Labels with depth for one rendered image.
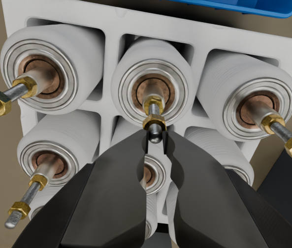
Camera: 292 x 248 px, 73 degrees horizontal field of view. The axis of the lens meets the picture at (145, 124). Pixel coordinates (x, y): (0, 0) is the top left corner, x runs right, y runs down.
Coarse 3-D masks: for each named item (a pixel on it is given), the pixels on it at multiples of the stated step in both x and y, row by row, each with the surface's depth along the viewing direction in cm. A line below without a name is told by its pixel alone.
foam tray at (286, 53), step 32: (32, 0) 24; (64, 0) 24; (128, 32) 25; (160, 32) 25; (192, 32) 25; (224, 32) 25; (256, 32) 25; (192, 64) 27; (288, 64) 27; (96, 96) 31; (160, 192) 39
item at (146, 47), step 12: (144, 36) 32; (132, 48) 24; (144, 48) 20; (156, 48) 20; (168, 48) 21; (132, 60) 20; (168, 60) 20; (180, 60) 20; (120, 72) 21; (192, 72) 21; (192, 84) 21; (192, 96) 22; (120, 108) 23; (132, 120) 23
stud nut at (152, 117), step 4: (148, 116) 15; (152, 116) 15; (156, 116) 15; (160, 116) 15; (144, 120) 15; (148, 120) 15; (152, 120) 14; (156, 120) 14; (160, 120) 14; (164, 120) 15; (144, 124) 15; (148, 124) 15; (160, 124) 15; (164, 124) 15; (144, 128) 15; (164, 128) 15
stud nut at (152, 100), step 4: (152, 96) 18; (148, 100) 18; (152, 100) 18; (156, 100) 18; (160, 100) 18; (144, 104) 18; (148, 104) 18; (160, 104) 18; (144, 108) 18; (160, 108) 18; (160, 112) 18
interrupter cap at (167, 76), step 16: (144, 64) 20; (160, 64) 20; (128, 80) 21; (144, 80) 21; (160, 80) 21; (176, 80) 21; (128, 96) 21; (176, 96) 21; (128, 112) 22; (144, 112) 22; (176, 112) 22
